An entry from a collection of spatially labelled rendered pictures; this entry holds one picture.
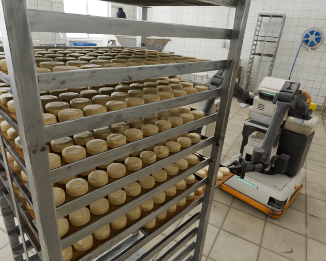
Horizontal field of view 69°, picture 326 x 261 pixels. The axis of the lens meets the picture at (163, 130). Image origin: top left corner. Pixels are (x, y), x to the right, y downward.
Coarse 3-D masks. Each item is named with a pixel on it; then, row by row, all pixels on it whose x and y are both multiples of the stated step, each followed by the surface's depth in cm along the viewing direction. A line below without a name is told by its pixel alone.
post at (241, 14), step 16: (240, 0) 68; (240, 16) 69; (240, 32) 70; (240, 48) 73; (224, 80) 78; (224, 96) 79; (224, 112) 80; (224, 128) 83; (208, 176) 92; (208, 192) 94; (208, 208) 97
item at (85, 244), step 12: (192, 180) 92; (168, 192) 84; (180, 192) 88; (144, 204) 77; (156, 204) 81; (120, 216) 72; (132, 216) 73; (144, 216) 75; (108, 228) 67; (120, 228) 70; (84, 240) 63; (96, 240) 66; (72, 252) 62; (84, 252) 62
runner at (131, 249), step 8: (200, 200) 96; (192, 208) 93; (176, 216) 86; (168, 224) 83; (152, 232) 78; (160, 232) 81; (144, 240) 76; (128, 248) 75; (136, 248) 74; (120, 256) 69; (128, 256) 72
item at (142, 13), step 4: (140, 8) 96; (144, 8) 97; (140, 12) 97; (144, 12) 97; (140, 16) 97; (144, 16) 98; (140, 36) 100; (144, 36) 101; (140, 40) 101; (144, 40) 102; (140, 44) 101; (144, 44) 103; (136, 240) 148
